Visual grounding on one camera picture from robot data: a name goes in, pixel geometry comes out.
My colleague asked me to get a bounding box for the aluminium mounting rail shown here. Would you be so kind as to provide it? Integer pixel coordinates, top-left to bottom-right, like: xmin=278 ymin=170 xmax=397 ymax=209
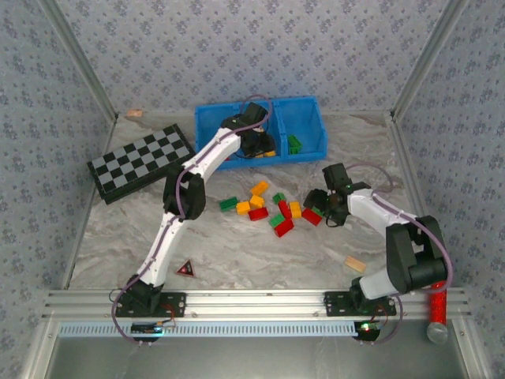
xmin=41 ymin=289 xmax=473 ymax=321

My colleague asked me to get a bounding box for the blue three-compartment plastic bin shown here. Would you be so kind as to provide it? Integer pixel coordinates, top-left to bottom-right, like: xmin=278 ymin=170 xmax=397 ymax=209
xmin=194 ymin=96 xmax=328 ymax=171

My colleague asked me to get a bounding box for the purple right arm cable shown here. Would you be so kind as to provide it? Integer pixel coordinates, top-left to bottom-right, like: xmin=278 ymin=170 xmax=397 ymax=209
xmin=345 ymin=162 xmax=455 ymax=347

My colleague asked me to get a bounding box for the black grey checkerboard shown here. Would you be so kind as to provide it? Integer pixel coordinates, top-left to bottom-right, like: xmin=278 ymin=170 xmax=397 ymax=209
xmin=86 ymin=123 xmax=197 ymax=205

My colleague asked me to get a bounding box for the aluminium table side rail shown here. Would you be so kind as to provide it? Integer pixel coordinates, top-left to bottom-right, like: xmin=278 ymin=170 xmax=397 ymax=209
xmin=61 ymin=114 xmax=119 ymax=291
xmin=386 ymin=112 xmax=433 ymax=222

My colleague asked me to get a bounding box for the aluminium frame post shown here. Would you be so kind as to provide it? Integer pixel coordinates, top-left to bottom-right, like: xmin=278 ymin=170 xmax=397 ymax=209
xmin=19 ymin=319 xmax=60 ymax=379
xmin=389 ymin=0 xmax=471 ymax=122
xmin=38 ymin=0 xmax=120 ymax=122
xmin=451 ymin=319 xmax=494 ymax=379

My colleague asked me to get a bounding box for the red black triangle piece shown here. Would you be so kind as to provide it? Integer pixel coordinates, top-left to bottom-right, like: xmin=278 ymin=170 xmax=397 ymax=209
xmin=175 ymin=259 xmax=197 ymax=279

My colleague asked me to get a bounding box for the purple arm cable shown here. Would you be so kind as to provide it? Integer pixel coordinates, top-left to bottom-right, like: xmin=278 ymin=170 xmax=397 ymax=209
xmin=110 ymin=94 xmax=274 ymax=347
xmin=345 ymin=162 xmax=455 ymax=347

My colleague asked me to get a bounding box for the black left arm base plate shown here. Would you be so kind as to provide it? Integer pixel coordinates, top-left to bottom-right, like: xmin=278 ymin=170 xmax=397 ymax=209
xmin=114 ymin=291 xmax=187 ymax=319

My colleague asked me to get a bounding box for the light wooden block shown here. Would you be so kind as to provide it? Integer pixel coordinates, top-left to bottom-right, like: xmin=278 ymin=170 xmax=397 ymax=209
xmin=344 ymin=255 xmax=367 ymax=274

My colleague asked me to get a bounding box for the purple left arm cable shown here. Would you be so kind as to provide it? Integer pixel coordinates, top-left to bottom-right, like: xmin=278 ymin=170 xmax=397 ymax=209
xmin=110 ymin=94 xmax=274 ymax=347

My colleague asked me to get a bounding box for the red glitter cylinder grey cap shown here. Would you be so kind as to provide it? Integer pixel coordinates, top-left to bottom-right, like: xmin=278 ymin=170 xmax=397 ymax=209
xmin=426 ymin=282 xmax=450 ymax=343

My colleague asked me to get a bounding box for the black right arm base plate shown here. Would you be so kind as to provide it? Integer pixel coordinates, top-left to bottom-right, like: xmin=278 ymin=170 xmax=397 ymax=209
xmin=324 ymin=291 xmax=398 ymax=317

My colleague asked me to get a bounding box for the slotted pale blue cable duct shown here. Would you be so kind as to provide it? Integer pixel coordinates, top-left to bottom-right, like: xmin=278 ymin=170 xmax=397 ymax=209
xmin=57 ymin=320 xmax=362 ymax=339

